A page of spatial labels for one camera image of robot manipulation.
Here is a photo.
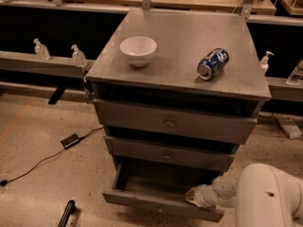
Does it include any black cylindrical handle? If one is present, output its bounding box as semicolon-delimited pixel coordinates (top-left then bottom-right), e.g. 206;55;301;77
58;200;76;227

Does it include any grey drawer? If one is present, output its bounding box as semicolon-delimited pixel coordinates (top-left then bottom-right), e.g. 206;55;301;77
94;99;257;145
105;136;235;172
102;158;224;222

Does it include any grey metal shelf rail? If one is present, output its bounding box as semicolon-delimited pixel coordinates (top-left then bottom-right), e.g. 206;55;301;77
0;51;83;79

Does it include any black power cable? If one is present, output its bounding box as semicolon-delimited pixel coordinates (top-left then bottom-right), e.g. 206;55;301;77
0;126;105;188

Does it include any grey block on floor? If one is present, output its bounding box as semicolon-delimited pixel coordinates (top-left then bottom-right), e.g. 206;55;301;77
277;118;302;139

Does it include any white pump bottle right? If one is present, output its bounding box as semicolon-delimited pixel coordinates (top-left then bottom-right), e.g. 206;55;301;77
260;51;274;73

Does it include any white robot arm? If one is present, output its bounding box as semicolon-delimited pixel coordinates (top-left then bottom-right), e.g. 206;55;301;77
186;164;303;227

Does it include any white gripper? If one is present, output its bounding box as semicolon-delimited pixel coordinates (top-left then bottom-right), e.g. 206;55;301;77
186;184;219;208

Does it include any clear pump bottle far left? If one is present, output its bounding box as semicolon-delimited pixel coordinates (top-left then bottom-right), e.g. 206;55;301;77
33;38;50;61

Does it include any black power adapter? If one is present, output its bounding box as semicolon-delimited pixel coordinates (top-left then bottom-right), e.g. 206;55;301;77
61;133;80;149

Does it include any clear plastic water bottle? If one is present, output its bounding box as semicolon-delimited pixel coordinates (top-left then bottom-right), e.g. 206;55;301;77
286;60;303;85

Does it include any crushed blue soda can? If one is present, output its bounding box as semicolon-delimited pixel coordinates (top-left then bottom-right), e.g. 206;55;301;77
197;48;229;80

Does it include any clear pump bottle near cabinet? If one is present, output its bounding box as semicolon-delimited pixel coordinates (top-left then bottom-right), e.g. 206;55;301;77
71;44;87;67

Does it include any grey wooden drawer cabinet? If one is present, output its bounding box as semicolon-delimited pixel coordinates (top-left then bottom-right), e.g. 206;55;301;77
85;9;272;187

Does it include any white ceramic bowl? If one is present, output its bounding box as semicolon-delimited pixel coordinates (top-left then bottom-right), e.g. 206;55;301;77
119;36;157;67

